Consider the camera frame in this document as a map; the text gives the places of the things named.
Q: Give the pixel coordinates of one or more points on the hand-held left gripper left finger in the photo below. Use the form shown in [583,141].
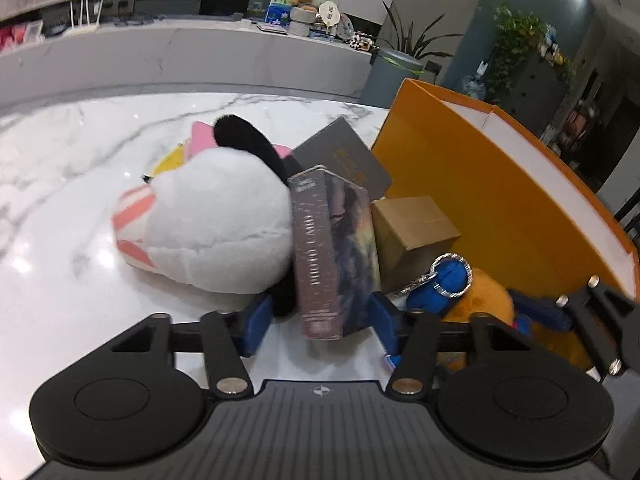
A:
[257,325]

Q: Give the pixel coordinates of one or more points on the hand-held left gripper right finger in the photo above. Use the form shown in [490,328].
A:
[382,322]

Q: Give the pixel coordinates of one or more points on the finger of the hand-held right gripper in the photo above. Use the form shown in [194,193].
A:
[597,332]
[540,312]

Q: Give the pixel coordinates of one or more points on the photo card box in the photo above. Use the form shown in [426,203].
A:
[325,260]

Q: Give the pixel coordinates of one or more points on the panda plush toy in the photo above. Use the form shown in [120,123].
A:
[215,210]

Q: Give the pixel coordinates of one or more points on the dark textured box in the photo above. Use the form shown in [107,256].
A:
[345,155]

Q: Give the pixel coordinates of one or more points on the pink pouch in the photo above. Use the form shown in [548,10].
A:
[202,132]

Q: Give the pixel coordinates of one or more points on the small cardboard box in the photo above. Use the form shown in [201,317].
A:
[415,230]

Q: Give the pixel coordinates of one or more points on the yellow tape measure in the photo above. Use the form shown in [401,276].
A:
[170,162]

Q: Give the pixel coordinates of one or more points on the grey cabinet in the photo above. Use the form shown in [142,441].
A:
[537,90]

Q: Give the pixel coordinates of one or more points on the grey trash can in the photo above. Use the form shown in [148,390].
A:
[390,77]

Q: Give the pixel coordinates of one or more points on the leafy climbing plant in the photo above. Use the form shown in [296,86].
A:
[515,35]

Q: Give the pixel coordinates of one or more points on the black and white checkered item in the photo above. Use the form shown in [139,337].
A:
[361,41]

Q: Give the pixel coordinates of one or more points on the long-leaf potted plant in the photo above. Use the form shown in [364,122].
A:
[412,40]

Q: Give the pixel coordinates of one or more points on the flat book on counter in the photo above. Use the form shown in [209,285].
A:
[272,28]

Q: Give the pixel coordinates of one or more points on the decorative plate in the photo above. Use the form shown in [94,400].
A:
[345,26]

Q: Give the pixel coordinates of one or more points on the grey round pot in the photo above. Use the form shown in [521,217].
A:
[302,22]

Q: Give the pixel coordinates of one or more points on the white round hand fan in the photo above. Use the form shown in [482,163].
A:
[328,12]

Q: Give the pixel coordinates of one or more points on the white router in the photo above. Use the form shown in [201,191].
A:
[85,22]

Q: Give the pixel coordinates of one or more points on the pink items on counter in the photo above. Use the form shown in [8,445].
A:
[17,37]

